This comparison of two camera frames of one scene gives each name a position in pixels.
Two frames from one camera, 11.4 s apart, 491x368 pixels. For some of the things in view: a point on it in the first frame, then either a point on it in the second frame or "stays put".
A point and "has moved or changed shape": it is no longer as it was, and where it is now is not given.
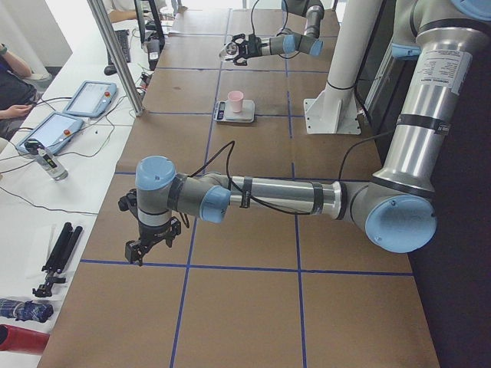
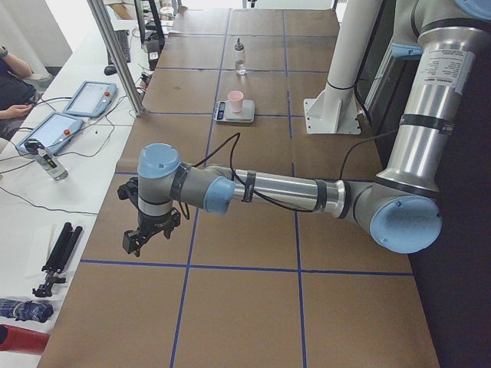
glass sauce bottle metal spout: [231, 48] has moved or changed shape
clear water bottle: [45, 159] stays put
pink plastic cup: [236, 98] stays put
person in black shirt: [18, 92] stays put
